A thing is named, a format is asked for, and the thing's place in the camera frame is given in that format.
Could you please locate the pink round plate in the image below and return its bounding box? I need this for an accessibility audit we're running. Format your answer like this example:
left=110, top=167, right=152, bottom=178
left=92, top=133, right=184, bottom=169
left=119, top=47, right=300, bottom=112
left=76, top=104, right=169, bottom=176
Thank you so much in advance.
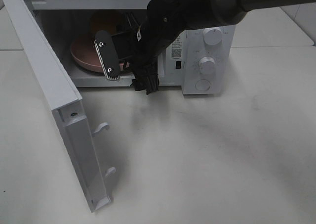
left=70, top=36, right=131, bottom=75

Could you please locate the white upper power knob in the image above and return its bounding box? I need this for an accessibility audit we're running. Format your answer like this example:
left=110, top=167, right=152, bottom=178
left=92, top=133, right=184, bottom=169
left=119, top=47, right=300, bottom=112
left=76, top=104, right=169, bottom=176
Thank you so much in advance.
left=203, top=27, right=223, bottom=46

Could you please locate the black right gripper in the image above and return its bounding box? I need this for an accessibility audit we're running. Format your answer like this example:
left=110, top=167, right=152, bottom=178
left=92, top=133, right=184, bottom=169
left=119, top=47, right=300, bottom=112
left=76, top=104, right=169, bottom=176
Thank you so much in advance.
left=111, top=0, right=193, bottom=96

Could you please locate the toy burger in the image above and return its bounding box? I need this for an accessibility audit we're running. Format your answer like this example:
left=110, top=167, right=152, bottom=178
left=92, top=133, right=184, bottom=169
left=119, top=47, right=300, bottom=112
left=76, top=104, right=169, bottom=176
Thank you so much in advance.
left=89, top=10, right=127, bottom=37

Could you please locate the white timer knob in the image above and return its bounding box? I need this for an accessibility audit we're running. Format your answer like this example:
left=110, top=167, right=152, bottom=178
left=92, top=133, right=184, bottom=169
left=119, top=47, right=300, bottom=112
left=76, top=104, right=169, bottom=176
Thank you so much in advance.
left=198, top=57, right=216, bottom=75

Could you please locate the white round door button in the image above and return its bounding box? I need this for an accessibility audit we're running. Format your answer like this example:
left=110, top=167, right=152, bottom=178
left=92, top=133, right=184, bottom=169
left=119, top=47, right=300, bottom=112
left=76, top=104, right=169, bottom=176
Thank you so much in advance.
left=195, top=79, right=211, bottom=91

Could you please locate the white warning label sticker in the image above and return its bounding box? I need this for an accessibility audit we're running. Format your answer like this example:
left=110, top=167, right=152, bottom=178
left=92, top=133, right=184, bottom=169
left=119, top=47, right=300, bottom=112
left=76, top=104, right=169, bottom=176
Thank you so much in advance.
left=168, top=36, right=183, bottom=60

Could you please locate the white microwave oven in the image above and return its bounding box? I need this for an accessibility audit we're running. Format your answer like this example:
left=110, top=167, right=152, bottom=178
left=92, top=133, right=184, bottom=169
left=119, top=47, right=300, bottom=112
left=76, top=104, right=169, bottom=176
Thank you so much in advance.
left=9, top=0, right=237, bottom=96

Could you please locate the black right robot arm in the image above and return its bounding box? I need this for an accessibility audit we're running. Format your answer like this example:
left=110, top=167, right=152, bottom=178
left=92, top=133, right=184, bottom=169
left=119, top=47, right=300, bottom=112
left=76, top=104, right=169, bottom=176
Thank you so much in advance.
left=125, top=0, right=316, bottom=94

